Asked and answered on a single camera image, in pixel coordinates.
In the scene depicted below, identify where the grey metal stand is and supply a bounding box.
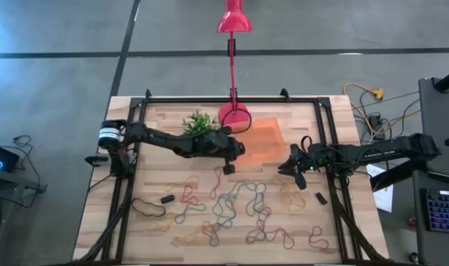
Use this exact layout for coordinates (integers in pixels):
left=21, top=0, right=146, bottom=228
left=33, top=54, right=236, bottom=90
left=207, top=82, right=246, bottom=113
left=0, top=168, right=48, bottom=208

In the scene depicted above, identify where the orange translucent plastic bin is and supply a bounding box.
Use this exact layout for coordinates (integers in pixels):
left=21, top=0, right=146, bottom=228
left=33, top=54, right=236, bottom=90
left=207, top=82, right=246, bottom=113
left=230, top=117, right=287, bottom=168

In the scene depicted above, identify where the black rubber band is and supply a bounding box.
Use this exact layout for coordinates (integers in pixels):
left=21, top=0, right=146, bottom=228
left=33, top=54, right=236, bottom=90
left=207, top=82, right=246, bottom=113
left=131, top=197, right=167, bottom=218

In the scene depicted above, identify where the yellow extension cord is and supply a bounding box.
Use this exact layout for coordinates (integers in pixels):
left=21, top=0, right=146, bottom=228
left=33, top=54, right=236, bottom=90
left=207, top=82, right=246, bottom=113
left=343, top=83, right=385, bottom=136

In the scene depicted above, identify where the black floor cable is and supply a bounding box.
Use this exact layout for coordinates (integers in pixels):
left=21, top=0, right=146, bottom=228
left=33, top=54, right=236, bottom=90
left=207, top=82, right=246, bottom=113
left=12, top=134, right=44, bottom=193

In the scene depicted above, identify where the white paper sheet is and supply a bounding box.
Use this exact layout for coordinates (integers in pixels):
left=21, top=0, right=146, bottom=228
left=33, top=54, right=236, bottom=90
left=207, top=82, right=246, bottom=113
left=365, top=163, right=394, bottom=214

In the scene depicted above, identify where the backlit black keyboard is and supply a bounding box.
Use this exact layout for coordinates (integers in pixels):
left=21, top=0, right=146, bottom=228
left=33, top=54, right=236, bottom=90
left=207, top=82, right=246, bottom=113
left=425, top=188, right=449, bottom=234

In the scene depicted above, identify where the red rubber band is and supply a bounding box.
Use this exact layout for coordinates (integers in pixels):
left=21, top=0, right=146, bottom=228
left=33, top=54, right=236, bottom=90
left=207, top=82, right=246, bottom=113
left=250, top=205, right=273, bottom=239
left=264, top=227, right=296, bottom=250
left=307, top=225, right=330, bottom=250
left=201, top=220, right=222, bottom=241
left=178, top=183, right=200, bottom=205
left=208, top=166, right=225, bottom=201

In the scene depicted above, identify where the grey desk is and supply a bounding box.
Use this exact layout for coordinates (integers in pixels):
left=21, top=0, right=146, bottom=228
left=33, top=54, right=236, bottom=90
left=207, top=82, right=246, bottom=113
left=411, top=170, right=449, bottom=266
left=418, top=76, right=449, bottom=174

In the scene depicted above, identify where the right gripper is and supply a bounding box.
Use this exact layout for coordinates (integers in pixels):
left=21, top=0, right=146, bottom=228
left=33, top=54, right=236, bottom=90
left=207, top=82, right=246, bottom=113
left=277, top=143, right=318, bottom=191

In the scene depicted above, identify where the black box blue light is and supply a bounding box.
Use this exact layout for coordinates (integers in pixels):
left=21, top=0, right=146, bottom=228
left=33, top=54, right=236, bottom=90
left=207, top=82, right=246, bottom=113
left=0, top=142, right=21, bottom=173

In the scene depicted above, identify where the red desk lamp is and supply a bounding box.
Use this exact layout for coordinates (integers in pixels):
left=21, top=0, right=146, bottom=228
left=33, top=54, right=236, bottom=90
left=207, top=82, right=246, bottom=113
left=216, top=0, right=253, bottom=129

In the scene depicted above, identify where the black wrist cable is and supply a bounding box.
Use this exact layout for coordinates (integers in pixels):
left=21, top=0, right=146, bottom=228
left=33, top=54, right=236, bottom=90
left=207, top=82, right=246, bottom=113
left=219, top=109, right=253, bottom=135
left=300, top=134, right=315, bottom=150

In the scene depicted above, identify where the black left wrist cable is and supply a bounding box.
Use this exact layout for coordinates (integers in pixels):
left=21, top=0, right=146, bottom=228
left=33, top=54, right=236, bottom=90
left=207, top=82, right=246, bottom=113
left=219, top=109, right=253, bottom=135

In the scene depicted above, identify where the black power adapter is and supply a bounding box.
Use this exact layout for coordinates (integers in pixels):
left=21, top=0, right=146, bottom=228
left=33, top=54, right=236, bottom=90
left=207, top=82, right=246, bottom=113
left=367, top=113, right=387, bottom=141

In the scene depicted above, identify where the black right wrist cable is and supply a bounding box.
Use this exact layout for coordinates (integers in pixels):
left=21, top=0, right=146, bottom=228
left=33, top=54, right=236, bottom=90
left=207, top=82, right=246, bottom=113
left=300, top=134, right=315, bottom=150

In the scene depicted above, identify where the green plant white pot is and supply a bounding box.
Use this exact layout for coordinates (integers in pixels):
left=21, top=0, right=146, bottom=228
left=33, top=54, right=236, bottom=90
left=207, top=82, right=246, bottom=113
left=181, top=109, right=221, bottom=137

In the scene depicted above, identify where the black diagonal bar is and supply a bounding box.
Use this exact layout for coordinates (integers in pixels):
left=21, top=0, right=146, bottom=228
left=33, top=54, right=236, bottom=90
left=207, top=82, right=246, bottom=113
left=369, top=158, right=429, bottom=192

